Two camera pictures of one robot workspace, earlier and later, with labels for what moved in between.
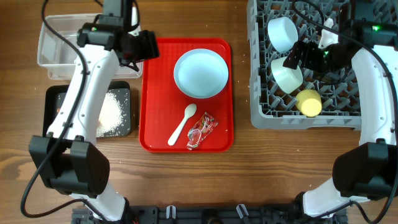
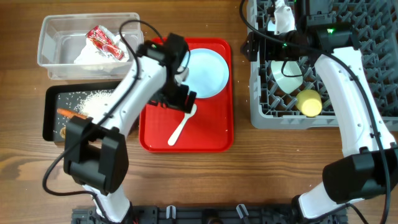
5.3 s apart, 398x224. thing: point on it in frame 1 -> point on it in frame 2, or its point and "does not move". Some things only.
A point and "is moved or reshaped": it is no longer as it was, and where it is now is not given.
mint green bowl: x=288 y=79 does not move
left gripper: x=148 y=46 -> x=178 y=102
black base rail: x=210 y=214 does not move
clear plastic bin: x=60 y=56 does not move
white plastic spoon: x=190 y=111 does not move
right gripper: x=309 y=50 -> x=266 y=53
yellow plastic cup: x=308 y=102 does not move
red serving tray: x=163 y=106 does not move
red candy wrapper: x=202 y=128 is moved or reshaped
